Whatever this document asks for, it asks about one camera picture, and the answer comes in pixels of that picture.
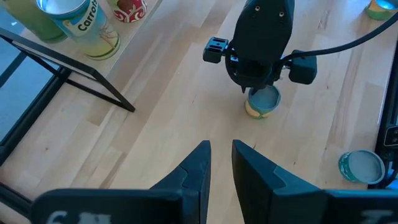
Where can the wooden shelf with black frame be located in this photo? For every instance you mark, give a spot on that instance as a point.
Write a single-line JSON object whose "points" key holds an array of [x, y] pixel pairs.
{"points": [[114, 91]]}

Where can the Carrots label can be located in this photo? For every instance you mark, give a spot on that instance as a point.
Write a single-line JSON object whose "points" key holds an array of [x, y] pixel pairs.
{"points": [[87, 34]]}

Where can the black beam along table edge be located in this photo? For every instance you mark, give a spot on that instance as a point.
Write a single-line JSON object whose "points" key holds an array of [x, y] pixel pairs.
{"points": [[388, 109]]}

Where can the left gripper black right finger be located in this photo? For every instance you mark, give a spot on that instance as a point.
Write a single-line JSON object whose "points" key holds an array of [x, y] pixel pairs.
{"points": [[258, 193]]}

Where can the short yellow green can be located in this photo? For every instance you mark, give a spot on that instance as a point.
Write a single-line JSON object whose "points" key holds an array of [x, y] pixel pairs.
{"points": [[264, 102], [381, 11]]}

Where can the black aluminium table frame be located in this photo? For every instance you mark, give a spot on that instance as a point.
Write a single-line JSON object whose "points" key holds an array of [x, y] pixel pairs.
{"points": [[31, 115]]}

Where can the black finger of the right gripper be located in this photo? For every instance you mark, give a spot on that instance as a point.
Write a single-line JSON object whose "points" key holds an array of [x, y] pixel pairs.
{"points": [[264, 74], [241, 73]]}

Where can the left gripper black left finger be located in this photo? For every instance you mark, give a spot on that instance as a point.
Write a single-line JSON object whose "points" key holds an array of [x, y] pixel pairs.
{"points": [[192, 180]]}

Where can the red swirl pattern can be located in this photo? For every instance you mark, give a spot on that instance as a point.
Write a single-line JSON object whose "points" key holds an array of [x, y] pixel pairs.
{"points": [[129, 11]]}

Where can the teal can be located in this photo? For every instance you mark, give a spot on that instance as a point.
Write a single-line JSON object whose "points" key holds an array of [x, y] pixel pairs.
{"points": [[362, 166]]}

